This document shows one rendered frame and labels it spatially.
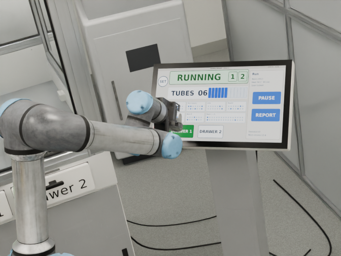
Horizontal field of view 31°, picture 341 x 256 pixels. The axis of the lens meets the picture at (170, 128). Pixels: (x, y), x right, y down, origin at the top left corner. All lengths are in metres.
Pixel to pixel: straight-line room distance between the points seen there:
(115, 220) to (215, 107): 0.63
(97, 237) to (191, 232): 1.01
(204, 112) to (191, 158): 1.88
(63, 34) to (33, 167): 0.63
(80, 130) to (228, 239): 1.14
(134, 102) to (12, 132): 0.43
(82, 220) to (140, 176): 1.60
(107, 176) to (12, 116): 0.83
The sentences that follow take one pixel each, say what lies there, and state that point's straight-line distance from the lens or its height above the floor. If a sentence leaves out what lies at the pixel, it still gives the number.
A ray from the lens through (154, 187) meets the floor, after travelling 3.86.
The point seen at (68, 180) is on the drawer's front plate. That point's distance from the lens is 2.33.
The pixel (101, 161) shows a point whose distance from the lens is 2.35.
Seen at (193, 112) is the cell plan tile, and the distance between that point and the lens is 2.23.
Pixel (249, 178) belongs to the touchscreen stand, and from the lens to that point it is 2.35.
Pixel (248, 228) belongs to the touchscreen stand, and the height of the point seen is 0.53.
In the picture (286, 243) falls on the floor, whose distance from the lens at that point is 3.26.
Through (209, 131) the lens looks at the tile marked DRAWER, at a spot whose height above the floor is 1.00.
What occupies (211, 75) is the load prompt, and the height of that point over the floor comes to 1.16.
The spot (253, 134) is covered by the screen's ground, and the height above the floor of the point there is 1.00.
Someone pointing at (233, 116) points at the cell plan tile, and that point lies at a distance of 2.18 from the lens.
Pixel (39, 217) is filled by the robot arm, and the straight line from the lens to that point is 1.73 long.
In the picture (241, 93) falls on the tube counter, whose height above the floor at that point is 1.11.
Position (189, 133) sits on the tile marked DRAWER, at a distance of 2.22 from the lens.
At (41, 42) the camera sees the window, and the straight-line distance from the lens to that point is 2.17.
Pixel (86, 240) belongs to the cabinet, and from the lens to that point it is 2.50.
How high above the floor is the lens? 2.02
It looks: 27 degrees down
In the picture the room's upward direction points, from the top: 11 degrees counter-clockwise
